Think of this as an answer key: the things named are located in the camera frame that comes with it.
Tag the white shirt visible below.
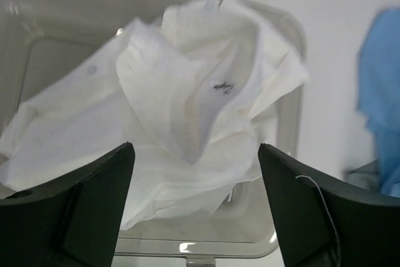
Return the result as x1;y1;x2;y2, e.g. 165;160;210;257
1;0;309;230

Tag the blue shirt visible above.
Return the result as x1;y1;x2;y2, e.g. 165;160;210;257
358;8;399;198

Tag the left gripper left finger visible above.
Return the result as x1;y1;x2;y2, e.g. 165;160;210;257
1;143;135;266

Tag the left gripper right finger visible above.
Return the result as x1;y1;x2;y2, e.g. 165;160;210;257
258;144;399;266

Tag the grey transparent plastic bin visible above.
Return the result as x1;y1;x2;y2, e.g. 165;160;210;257
1;0;306;258

